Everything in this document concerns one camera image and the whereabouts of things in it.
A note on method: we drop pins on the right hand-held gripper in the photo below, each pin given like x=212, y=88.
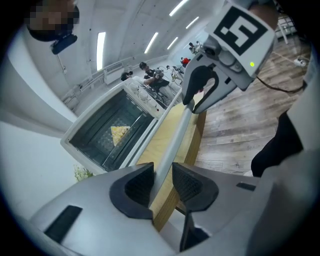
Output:
x=240, y=32

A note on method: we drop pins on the long ceiling light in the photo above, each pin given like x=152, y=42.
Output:
x=178, y=7
x=192, y=22
x=101, y=50
x=151, y=43
x=172, y=43

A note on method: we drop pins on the white frame table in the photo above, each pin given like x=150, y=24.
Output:
x=285, y=25

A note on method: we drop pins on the yellow food piece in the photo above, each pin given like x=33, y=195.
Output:
x=119, y=132

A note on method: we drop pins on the person's head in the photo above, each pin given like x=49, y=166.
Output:
x=50, y=17

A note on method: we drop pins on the white toaster oven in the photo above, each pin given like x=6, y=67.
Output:
x=136, y=86

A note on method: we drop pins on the metal oven tray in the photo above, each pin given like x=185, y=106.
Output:
x=102, y=145

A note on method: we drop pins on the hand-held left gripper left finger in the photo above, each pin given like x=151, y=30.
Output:
x=100, y=212

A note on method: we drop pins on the person's black trousers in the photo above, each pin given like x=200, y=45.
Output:
x=277, y=150

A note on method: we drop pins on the small white flowers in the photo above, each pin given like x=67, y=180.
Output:
x=81, y=173

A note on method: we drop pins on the person's white shirt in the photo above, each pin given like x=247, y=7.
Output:
x=300, y=205

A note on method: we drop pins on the person's right forearm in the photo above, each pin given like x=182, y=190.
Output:
x=265, y=17

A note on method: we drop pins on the black head-worn camera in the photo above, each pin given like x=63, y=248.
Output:
x=63, y=43

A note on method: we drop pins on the white power strip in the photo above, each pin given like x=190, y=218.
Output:
x=301, y=61

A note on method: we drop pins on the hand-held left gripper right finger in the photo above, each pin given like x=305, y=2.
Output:
x=220, y=200

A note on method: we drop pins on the white wall heater unit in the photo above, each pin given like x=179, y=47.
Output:
x=113, y=72

